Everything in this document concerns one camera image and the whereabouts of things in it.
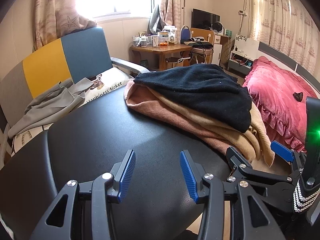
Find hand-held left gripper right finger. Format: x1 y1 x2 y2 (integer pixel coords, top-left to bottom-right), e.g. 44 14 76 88
180 149 287 240

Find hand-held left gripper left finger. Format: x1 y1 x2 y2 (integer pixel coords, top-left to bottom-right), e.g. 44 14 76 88
29 149 137 240

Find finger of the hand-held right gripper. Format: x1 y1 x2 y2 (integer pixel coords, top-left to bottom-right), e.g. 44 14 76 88
225 146 295 193
271 141 308 180

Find black knit sweater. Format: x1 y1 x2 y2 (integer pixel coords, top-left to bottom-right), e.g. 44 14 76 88
134 64 252 133

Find dark folded clothes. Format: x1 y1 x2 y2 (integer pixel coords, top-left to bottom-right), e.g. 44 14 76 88
180 37 214 48

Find beige knit sweater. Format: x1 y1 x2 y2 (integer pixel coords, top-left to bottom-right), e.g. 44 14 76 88
147 90 275 168

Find pink ruffled quilt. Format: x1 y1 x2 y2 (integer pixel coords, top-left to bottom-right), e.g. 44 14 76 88
241 56 320 153

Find grey bed headboard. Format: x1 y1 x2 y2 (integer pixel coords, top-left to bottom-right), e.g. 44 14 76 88
257 41 320 98

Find pink knit sweater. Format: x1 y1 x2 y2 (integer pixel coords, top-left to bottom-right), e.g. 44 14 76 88
124 79 250 160

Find white printed seat cushion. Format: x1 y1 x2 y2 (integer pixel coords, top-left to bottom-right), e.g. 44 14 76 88
10 67 133 153

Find white nightstand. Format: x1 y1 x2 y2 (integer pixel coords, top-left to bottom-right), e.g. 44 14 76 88
228 34 260 74

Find grey garment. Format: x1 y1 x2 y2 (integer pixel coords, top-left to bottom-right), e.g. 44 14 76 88
7 76 100 139

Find cream ship patterned curtain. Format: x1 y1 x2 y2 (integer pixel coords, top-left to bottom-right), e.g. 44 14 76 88
250 0 320 73

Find white narrow cabinet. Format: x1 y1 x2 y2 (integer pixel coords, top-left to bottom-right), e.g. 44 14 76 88
212 34 230 67

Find tan bag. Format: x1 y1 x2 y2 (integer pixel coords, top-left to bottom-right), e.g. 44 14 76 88
165 56 191 70

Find round pink stool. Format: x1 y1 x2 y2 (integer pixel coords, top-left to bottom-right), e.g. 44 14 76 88
189 47 213 65

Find wooden side table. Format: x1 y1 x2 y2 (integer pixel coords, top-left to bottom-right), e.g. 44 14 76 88
130 43 193 72

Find white desk fan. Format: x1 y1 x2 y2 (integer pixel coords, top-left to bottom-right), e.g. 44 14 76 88
211 21 224 34

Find grey yellow blue armchair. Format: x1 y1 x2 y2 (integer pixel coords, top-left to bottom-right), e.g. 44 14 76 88
0 26 150 155

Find white round tin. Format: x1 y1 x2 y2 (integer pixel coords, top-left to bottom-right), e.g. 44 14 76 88
158 31 169 46

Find blue bag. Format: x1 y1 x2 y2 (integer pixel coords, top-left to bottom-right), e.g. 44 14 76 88
180 25 191 41

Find white supplement box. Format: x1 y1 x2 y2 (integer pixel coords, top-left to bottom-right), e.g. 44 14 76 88
165 27 178 44

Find black monitor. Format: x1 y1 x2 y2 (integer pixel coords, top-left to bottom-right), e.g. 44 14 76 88
191 8 221 30

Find hanging grey jacket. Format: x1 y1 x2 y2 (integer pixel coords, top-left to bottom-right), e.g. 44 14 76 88
149 5 165 33

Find pink patterned curtain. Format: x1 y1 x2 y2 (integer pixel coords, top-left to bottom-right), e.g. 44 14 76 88
160 0 187 27

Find pink starfish curtain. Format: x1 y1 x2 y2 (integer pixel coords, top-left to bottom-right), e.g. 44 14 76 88
32 0 98 50

